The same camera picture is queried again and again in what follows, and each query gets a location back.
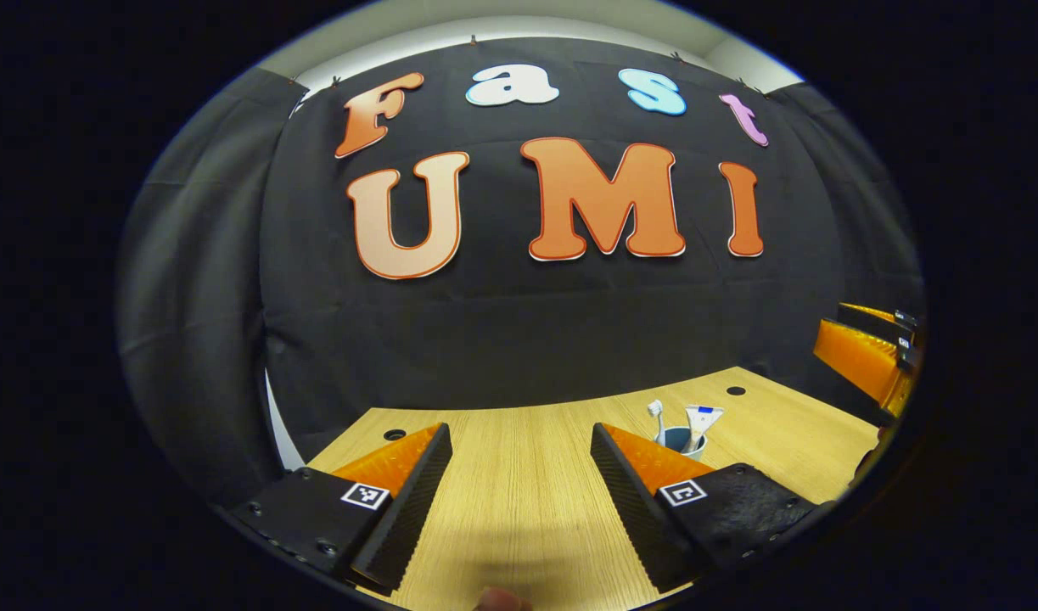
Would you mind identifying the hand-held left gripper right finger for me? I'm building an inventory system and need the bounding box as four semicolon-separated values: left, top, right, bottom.
588;421;818;595

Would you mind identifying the wooden desktop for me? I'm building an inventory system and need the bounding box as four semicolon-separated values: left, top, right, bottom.
306;367;880;611

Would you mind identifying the pale blue cup wooden handle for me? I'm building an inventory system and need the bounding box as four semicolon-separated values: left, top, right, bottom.
657;426;708;463

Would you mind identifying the white toothpaste tube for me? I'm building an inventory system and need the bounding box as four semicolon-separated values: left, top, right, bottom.
684;405;725;455

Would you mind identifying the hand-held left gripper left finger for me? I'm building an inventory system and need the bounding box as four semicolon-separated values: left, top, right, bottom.
228;421;454;595

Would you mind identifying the black backdrop cloth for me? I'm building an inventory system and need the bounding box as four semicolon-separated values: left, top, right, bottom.
115;36;925;510

